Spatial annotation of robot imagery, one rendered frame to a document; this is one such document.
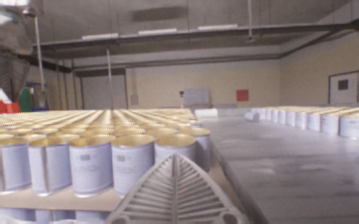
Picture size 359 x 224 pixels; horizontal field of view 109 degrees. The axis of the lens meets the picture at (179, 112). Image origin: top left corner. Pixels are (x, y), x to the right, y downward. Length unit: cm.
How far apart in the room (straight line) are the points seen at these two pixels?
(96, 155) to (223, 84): 961
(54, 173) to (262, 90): 1068
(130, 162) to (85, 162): 7
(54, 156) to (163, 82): 931
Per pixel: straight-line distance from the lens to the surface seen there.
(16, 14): 53
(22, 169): 34
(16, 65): 53
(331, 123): 83
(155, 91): 954
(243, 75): 1027
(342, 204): 34
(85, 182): 26
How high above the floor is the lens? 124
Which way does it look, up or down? 4 degrees down
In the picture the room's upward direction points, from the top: 3 degrees counter-clockwise
